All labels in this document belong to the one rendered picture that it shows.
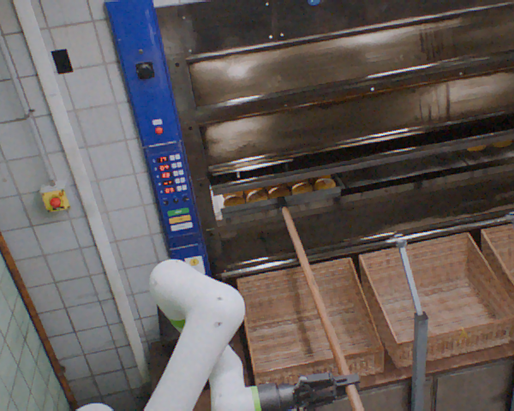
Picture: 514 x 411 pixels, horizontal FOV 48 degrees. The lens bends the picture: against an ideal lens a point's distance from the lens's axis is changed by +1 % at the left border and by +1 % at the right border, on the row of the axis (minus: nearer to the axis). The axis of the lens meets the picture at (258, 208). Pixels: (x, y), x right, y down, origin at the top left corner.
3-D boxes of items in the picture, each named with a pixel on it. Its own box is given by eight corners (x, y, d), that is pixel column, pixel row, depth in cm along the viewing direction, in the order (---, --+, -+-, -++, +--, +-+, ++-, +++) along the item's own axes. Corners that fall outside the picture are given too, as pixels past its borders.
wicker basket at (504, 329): (357, 297, 285) (355, 253, 270) (463, 274, 291) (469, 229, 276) (396, 371, 245) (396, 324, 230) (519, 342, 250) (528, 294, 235)
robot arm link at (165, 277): (164, 296, 134) (198, 260, 139) (130, 277, 141) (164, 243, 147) (191, 338, 146) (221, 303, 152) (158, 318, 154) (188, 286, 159)
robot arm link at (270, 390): (264, 428, 162) (260, 407, 157) (258, 395, 172) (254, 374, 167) (284, 424, 163) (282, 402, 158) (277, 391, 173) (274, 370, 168)
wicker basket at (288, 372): (242, 320, 281) (234, 276, 266) (353, 299, 285) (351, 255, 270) (256, 400, 240) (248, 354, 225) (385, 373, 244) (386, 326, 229)
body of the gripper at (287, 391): (275, 378, 166) (306, 372, 166) (277, 397, 170) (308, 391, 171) (280, 399, 159) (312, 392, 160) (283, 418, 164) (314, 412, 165)
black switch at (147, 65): (138, 79, 208) (131, 50, 202) (155, 76, 209) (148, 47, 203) (138, 82, 205) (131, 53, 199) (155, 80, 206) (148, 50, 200)
